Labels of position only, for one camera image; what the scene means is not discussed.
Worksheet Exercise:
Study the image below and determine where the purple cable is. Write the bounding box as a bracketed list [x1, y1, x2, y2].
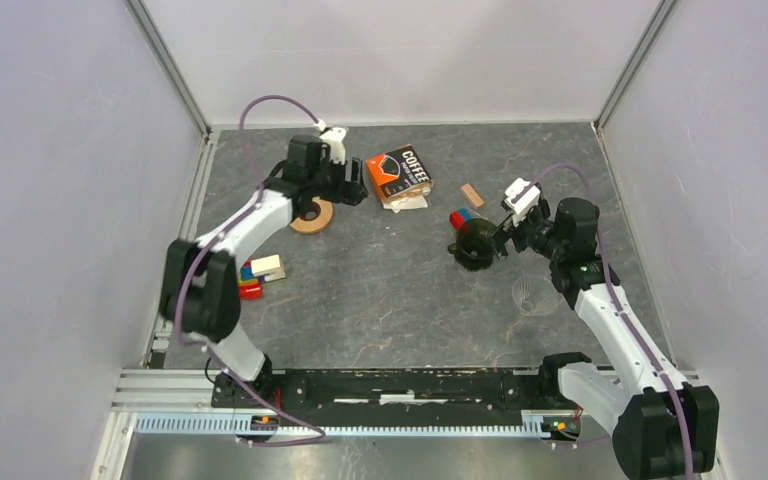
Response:
[171, 94, 328, 448]
[529, 162, 697, 480]

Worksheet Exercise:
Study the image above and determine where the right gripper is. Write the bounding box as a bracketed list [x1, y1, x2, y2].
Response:
[480, 201, 566, 262]

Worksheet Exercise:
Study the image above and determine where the colourful block stack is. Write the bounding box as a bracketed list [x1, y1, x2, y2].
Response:
[237, 255, 287, 300]

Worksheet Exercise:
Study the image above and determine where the red blue block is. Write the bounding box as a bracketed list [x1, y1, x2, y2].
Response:
[449, 208, 477, 230]

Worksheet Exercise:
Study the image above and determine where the aluminium frame rail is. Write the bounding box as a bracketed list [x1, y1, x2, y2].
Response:
[91, 125, 221, 480]

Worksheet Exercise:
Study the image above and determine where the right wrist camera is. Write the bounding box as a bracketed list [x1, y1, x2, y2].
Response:
[502, 178, 542, 226]

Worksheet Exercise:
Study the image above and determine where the white paper filter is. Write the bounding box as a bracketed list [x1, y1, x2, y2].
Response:
[382, 195, 428, 213]

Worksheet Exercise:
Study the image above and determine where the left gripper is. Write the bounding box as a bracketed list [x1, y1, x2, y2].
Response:
[307, 152, 367, 206]

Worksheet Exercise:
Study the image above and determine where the clear glass dripper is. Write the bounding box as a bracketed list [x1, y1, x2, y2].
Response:
[511, 274, 563, 316]

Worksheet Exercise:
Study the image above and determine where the long wooden block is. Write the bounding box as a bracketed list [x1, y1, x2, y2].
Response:
[460, 183, 485, 209]

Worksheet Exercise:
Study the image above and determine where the coffee filter box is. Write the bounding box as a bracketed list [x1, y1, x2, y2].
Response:
[364, 144, 434, 204]

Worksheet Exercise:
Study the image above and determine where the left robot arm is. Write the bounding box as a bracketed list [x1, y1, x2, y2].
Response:
[159, 127, 368, 408]

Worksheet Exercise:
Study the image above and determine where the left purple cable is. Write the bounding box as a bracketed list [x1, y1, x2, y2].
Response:
[171, 94, 328, 448]

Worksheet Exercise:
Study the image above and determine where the wooden ring holder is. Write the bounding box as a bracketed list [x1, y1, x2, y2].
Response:
[290, 197, 334, 235]

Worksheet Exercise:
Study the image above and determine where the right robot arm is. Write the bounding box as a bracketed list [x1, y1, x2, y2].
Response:
[494, 196, 720, 479]

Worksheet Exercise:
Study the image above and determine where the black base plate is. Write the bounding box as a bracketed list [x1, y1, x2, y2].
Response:
[208, 367, 583, 431]

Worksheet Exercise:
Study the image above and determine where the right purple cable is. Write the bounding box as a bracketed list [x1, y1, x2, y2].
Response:
[529, 162, 697, 480]

